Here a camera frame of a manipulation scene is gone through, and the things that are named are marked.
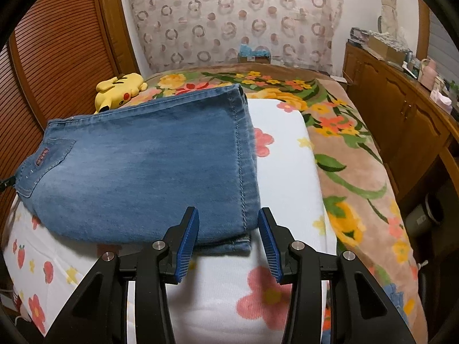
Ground white fruit print towel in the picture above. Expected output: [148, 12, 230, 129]
[1, 99, 337, 343]

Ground tan floral blanket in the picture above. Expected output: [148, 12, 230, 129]
[133, 64, 428, 343]

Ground brown louvered wardrobe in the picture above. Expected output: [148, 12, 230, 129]
[0, 0, 141, 230]

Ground blue item on box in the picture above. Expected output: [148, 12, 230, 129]
[238, 44, 271, 64]

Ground yellow Pikachu plush toy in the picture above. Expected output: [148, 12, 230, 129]
[95, 73, 148, 114]

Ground blue denim jeans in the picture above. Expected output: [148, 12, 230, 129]
[14, 84, 260, 255]

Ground floral lace wall curtain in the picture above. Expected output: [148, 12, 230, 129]
[124, 0, 343, 73]

